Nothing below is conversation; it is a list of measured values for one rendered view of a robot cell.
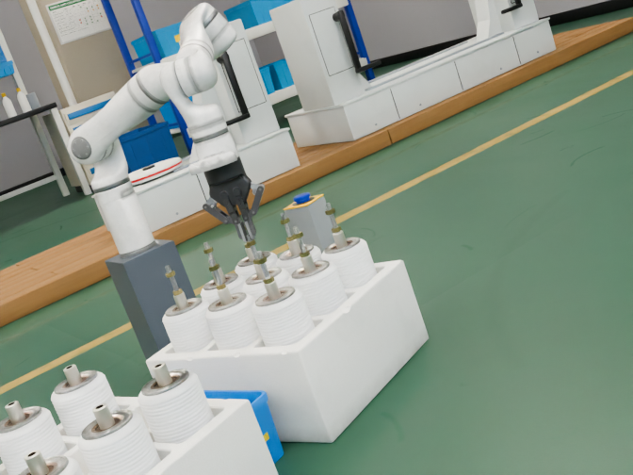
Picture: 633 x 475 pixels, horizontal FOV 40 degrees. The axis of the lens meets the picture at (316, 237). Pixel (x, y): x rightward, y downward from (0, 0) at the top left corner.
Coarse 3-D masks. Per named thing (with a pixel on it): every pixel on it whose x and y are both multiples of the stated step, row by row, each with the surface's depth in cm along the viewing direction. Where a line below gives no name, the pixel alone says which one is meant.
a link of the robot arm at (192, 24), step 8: (200, 8) 184; (208, 8) 186; (192, 16) 183; (200, 16) 181; (208, 16) 185; (184, 24) 184; (192, 24) 179; (200, 24) 178; (208, 24) 185; (184, 32) 179; (192, 32) 175; (200, 32) 175; (184, 40) 174; (192, 40) 171; (200, 40) 171; (208, 40) 174; (208, 48) 170
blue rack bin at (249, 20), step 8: (248, 0) 690; (256, 0) 691; (264, 0) 695; (272, 0) 699; (280, 0) 703; (288, 0) 707; (232, 8) 717; (240, 8) 707; (248, 8) 697; (256, 8) 693; (264, 8) 696; (272, 8) 700; (232, 16) 724; (240, 16) 712; (248, 16) 702; (256, 16) 693; (264, 16) 697; (248, 24) 708; (256, 24) 697
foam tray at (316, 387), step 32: (352, 288) 169; (384, 288) 169; (320, 320) 159; (352, 320) 160; (384, 320) 168; (416, 320) 177; (160, 352) 172; (192, 352) 165; (224, 352) 158; (256, 352) 153; (288, 352) 148; (320, 352) 151; (352, 352) 158; (384, 352) 167; (224, 384) 160; (256, 384) 155; (288, 384) 151; (320, 384) 150; (352, 384) 157; (384, 384) 165; (288, 416) 154; (320, 416) 150; (352, 416) 156
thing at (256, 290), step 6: (282, 270) 171; (276, 276) 169; (282, 276) 169; (288, 276) 171; (276, 282) 168; (282, 282) 168; (246, 288) 169; (252, 288) 168; (258, 288) 167; (264, 288) 167; (252, 294) 168; (258, 294) 168
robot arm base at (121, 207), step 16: (112, 192) 208; (128, 192) 210; (112, 208) 209; (128, 208) 210; (112, 224) 211; (128, 224) 210; (144, 224) 213; (128, 240) 211; (144, 240) 212; (128, 256) 212
